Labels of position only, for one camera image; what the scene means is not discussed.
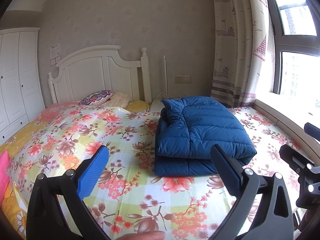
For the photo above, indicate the slim white desk lamp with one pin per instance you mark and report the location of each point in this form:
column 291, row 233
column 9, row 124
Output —
column 164, row 61

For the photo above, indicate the wall power socket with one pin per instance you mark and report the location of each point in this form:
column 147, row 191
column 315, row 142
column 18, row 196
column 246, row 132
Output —
column 181, row 79

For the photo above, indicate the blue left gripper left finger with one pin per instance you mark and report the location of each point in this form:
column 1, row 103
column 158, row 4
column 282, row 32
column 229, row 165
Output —
column 90, row 171

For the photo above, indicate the cream fluffy pillow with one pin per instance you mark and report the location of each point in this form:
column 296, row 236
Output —
column 118, row 99

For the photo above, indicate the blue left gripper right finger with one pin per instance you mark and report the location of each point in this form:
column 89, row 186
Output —
column 229, row 170

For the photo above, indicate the paper notice on wall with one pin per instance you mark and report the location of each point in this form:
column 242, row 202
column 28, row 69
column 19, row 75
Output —
column 55, row 54

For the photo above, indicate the pink cloth item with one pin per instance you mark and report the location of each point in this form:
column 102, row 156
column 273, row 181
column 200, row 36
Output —
column 5, row 161

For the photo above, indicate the patterned window curtain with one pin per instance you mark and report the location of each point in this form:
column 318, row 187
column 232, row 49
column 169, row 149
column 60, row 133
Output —
column 244, row 52

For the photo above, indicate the blue quilted puffer jacket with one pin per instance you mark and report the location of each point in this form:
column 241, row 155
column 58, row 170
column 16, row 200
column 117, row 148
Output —
column 186, row 131

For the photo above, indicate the white bedside table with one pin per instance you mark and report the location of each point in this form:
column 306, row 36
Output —
column 156, row 105

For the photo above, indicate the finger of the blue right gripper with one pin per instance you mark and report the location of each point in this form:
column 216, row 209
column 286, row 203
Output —
column 297, row 162
column 312, row 131

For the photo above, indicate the floral bed quilt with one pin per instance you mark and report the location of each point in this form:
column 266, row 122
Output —
column 182, row 207

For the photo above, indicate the white wooden headboard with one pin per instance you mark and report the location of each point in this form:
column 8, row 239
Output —
column 97, row 68

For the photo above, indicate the window with dark frame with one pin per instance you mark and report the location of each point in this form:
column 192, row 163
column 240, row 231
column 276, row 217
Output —
column 295, row 26

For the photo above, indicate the white wardrobe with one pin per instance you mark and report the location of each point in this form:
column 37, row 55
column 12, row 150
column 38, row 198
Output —
column 21, row 96

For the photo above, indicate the patterned round cushion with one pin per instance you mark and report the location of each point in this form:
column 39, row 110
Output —
column 97, row 98

